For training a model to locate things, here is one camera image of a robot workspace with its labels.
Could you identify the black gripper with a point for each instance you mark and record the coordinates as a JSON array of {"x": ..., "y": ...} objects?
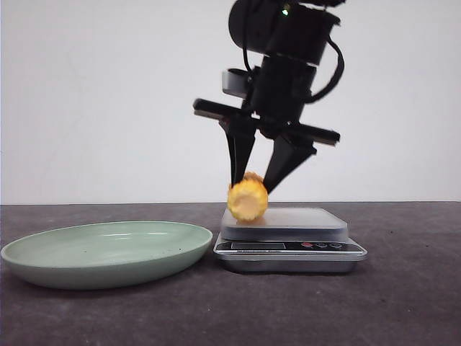
[{"x": 274, "y": 103}]

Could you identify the yellow corn cob piece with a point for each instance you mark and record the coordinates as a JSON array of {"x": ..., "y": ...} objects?
[{"x": 248, "y": 199}]

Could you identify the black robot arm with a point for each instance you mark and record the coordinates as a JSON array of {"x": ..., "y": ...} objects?
[{"x": 297, "y": 30}]

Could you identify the silver digital kitchen scale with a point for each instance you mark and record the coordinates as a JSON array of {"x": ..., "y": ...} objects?
[{"x": 299, "y": 239}]

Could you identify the green shallow plate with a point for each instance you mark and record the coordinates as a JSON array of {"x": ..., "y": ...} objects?
[{"x": 106, "y": 255}]

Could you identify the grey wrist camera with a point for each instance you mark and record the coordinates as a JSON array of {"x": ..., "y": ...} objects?
[{"x": 236, "y": 82}]

